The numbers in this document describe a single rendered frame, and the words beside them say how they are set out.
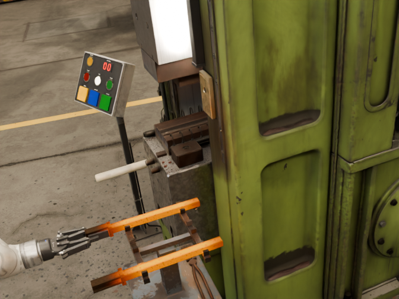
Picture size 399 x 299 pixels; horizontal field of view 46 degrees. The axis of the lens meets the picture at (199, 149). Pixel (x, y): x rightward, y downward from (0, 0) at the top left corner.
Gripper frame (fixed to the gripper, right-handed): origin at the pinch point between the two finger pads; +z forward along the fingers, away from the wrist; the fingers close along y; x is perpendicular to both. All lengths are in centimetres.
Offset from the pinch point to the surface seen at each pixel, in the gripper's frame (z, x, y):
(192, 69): 54, 36, -41
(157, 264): 14.9, 1.3, 25.4
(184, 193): 39.9, -14.3, -26.1
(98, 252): -3, -94, -97
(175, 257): 21.2, 1.3, 25.1
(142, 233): 27, -93, -100
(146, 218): 17.7, 1.0, 1.3
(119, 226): 7.6, 1.3, 1.2
